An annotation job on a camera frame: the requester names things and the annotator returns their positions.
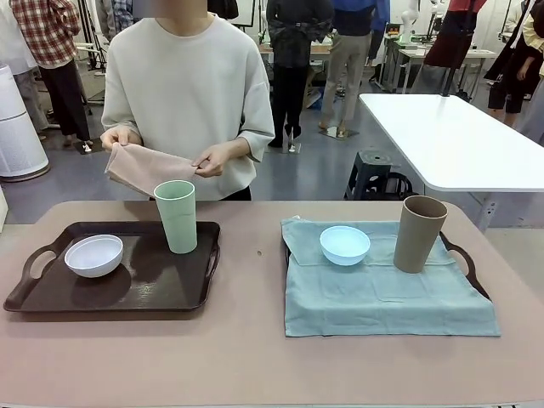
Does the person in blue top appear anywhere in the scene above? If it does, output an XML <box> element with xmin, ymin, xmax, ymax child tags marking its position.
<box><xmin>319</xmin><ymin>0</ymin><xmax>390</xmax><ymax>133</ymax></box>

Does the person in black dress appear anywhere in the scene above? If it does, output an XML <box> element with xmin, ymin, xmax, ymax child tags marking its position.
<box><xmin>484</xmin><ymin>0</ymin><xmax>544</xmax><ymax>116</ymax></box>

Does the tall brown cup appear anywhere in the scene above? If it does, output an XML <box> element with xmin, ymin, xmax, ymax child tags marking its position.
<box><xmin>393</xmin><ymin>195</ymin><xmax>449</xmax><ymax>275</ymax></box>

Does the person in red plaid shirt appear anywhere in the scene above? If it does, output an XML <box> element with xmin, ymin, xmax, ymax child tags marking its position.
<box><xmin>8</xmin><ymin>0</ymin><xmax>93</xmax><ymax>148</ymax></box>

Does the light blue bowl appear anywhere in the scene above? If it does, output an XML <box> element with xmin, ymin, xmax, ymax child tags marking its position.
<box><xmin>319</xmin><ymin>225</ymin><xmax>371</xmax><ymax>268</ymax></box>

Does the dark brown serving tray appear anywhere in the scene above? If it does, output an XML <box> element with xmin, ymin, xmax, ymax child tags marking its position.
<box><xmin>281</xmin><ymin>230</ymin><xmax>494</xmax><ymax>303</ymax></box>
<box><xmin>3</xmin><ymin>220</ymin><xmax>223</xmax><ymax>315</ymax></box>

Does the silver floor plate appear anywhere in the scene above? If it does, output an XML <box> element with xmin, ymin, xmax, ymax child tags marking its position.
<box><xmin>318</xmin><ymin>126</ymin><xmax>360</xmax><ymax>139</ymax></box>

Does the person in white shirt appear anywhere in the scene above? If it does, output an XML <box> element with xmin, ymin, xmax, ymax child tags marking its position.
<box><xmin>0</xmin><ymin>0</ymin><xmax>51</xmax><ymax>133</ymax></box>

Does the person in cream sweater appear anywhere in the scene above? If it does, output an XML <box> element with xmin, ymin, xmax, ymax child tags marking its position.
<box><xmin>100</xmin><ymin>6</ymin><xmax>276</xmax><ymax>202</ymax></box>

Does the person in dark jacket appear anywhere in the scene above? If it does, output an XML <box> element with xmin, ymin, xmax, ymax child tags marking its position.
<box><xmin>266</xmin><ymin>0</ymin><xmax>335</xmax><ymax>150</ymax></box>

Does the white bowl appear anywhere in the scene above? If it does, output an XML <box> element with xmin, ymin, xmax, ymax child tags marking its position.
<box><xmin>64</xmin><ymin>234</ymin><xmax>124</xmax><ymax>279</ymax></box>

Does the beige cloth mat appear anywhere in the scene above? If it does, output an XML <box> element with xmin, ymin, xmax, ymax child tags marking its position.
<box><xmin>104</xmin><ymin>142</ymin><xmax>201</xmax><ymax>200</ymax></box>

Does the blue cloth mat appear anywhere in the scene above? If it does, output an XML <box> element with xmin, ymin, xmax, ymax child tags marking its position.
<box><xmin>280</xmin><ymin>217</ymin><xmax>502</xmax><ymax>339</ymax></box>

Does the dark green plastic stool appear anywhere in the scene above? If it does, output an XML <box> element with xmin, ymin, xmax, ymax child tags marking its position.
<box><xmin>343</xmin><ymin>148</ymin><xmax>394</xmax><ymax>201</ymax></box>

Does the person's right hand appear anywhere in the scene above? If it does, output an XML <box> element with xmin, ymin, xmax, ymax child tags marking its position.
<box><xmin>100</xmin><ymin>126</ymin><xmax>133</xmax><ymax>151</ymax></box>

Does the person's left hand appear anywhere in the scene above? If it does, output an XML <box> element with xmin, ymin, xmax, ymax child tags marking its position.
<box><xmin>190</xmin><ymin>145</ymin><xmax>233</xmax><ymax>179</ymax></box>

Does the black pole on table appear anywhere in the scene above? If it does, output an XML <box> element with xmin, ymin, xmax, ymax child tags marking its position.
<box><xmin>441</xmin><ymin>63</ymin><xmax>454</xmax><ymax>99</ymax></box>

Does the person's left forearm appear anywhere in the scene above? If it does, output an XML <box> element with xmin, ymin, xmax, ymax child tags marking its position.
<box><xmin>221</xmin><ymin>136</ymin><xmax>252</xmax><ymax>162</ymax></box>

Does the black floor plate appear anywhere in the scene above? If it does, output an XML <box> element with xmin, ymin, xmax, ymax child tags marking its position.
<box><xmin>74</xmin><ymin>137</ymin><xmax>107</xmax><ymax>155</ymax></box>

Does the white side table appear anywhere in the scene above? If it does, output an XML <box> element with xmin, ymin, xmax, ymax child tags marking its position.
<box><xmin>359</xmin><ymin>93</ymin><xmax>544</xmax><ymax>233</ymax></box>

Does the white air purifier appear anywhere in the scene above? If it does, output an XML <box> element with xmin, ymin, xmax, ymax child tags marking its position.
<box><xmin>0</xmin><ymin>63</ymin><xmax>51</xmax><ymax>184</ymax></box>

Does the tall green cup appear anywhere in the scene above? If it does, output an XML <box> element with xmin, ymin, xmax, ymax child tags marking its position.
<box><xmin>153</xmin><ymin>180</ymin><xmax>199</xmax><ymax>255</ymax></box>

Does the person in blue plaid shirt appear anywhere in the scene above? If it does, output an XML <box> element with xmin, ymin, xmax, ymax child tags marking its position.
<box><xmin>95</xmin><ymin>0</ymin><xmax>138</xmax><ymax>43</ymax></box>

